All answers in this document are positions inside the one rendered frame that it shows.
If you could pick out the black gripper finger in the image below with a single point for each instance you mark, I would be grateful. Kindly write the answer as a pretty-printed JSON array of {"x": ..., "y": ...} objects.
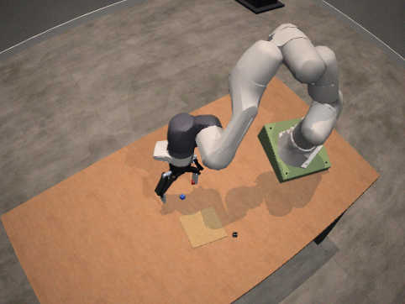
[
  {"x": 164, "y": 183},
  {"x": 195, "y": 170}
]

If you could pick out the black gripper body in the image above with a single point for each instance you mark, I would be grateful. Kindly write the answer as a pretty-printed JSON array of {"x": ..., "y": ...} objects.
[{"x": 180, "y": 169}]

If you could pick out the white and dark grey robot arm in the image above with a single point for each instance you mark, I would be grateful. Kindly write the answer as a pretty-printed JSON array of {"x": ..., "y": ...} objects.
[{"x": 247, "y": 82}]

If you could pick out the beige square mat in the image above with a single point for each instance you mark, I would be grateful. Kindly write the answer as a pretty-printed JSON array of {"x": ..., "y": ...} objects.
[{"x": 202, "y": 227}]

